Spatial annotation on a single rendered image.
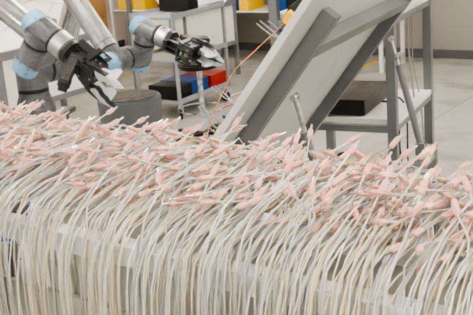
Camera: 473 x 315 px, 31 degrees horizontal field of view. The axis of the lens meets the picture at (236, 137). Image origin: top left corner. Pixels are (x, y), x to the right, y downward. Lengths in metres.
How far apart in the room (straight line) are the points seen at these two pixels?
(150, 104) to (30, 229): 4.72
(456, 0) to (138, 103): 5.02
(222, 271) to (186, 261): 0.05
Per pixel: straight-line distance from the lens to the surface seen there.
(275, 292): 1.02
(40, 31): 2.43
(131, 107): 5.93
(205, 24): 9.28
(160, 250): 1.12
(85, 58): 2.37
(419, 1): 3.48
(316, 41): 2.04
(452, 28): 10.07
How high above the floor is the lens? 1.87
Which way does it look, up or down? 15 degrees down
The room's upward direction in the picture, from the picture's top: 4 degrees counter-clockwise
